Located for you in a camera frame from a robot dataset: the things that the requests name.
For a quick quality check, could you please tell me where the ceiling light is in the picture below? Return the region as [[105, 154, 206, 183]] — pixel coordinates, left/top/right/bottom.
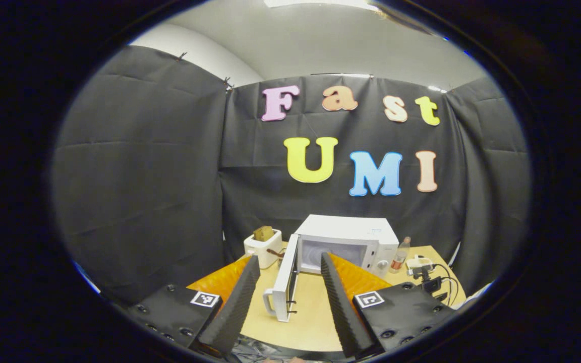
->
[[264, 0, 379, 11]]

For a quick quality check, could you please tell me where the black backdrop cloth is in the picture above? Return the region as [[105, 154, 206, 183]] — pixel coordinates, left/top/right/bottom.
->
[[51, 44, 531, 303]]

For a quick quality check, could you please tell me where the white microwave oven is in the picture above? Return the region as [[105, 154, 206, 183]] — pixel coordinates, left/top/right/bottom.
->
[[264, 214, 400, 323]]

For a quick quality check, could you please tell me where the clear plastic bottle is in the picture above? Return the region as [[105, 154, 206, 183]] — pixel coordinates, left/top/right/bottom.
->
[[389, 236, 412, 274]]

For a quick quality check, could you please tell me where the black clamp mount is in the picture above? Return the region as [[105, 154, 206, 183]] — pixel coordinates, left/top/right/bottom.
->
[[412, 266, 460, 303]]

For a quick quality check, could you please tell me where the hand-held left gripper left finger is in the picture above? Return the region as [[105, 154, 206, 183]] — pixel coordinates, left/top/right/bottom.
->
[[127, 255, 261, 358]]

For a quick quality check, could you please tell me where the white toaster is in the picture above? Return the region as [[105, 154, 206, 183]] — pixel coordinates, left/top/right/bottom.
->
[[244, 229, 283, 269]]

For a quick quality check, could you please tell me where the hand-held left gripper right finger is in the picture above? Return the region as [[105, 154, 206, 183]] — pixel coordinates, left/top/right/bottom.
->
[[320, 252, 456, 359]]

